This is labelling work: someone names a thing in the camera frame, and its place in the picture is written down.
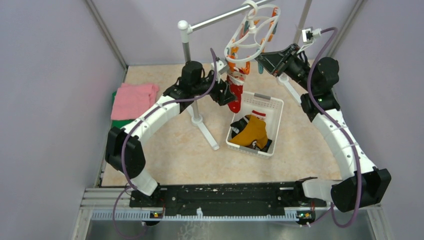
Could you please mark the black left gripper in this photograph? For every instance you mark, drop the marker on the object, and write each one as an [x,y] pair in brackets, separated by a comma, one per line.
[224,96]

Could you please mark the red snowflake sock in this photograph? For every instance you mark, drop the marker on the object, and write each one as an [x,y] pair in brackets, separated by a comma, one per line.
[260,115]

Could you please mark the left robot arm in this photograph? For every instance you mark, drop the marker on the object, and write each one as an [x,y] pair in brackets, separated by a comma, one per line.
[124,148]

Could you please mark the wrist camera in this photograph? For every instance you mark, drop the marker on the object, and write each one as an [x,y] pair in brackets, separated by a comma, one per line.
[308,35]
[220,67]

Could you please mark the white round clip hanger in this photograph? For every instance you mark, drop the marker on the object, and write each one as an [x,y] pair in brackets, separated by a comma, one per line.
[256,29]

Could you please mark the black sock with blue pattern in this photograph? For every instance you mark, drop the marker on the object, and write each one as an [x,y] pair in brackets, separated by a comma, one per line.
[265,148]

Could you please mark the green folded cloth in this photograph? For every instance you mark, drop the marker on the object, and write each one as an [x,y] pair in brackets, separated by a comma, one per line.
[118,123]

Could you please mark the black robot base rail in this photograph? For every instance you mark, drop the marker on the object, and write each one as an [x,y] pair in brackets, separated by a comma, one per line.
[228,201]

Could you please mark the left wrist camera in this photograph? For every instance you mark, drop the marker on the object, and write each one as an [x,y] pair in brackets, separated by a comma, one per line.
[220,67]

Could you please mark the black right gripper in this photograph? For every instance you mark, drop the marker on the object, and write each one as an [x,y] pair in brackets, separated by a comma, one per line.
[275,62]

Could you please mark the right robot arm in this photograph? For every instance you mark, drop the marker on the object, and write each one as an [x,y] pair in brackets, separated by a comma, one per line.
[363,184]

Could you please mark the pink folded cloth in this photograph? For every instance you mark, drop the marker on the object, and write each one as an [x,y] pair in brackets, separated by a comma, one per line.
[133,100]

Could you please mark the black sock with grey pattern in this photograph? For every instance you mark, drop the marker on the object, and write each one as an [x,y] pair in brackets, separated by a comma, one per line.
[238,126]

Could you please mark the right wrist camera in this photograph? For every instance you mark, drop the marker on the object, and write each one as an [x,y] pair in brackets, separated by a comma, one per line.
[308,35]

